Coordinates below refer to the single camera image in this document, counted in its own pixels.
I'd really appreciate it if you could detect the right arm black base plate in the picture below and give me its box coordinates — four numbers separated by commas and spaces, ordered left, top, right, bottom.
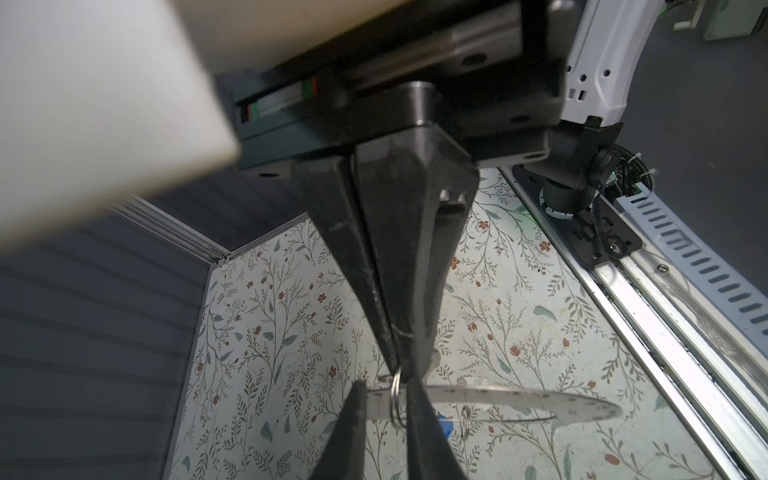
512, 166, 643, 269

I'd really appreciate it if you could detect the white perforated vent strip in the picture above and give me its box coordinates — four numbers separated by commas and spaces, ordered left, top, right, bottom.
617, 185, 767, 354

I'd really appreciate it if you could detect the blue key tag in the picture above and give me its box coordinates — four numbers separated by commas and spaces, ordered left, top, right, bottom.
438, 414, 454, 439

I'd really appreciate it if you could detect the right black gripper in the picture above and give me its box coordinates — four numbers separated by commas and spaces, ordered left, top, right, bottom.
234, 1, 585, 378

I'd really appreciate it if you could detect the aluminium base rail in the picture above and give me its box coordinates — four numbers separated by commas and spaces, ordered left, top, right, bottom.
500, 167, 767, 479

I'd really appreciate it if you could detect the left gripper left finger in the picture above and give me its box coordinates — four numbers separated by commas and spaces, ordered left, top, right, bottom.
310, 380, 367, 480

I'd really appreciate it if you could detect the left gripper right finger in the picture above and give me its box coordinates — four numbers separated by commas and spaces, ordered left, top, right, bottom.
406, 377, 466, 479

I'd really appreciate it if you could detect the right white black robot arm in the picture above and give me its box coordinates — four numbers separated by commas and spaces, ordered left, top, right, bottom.
235, 1, 662, 379

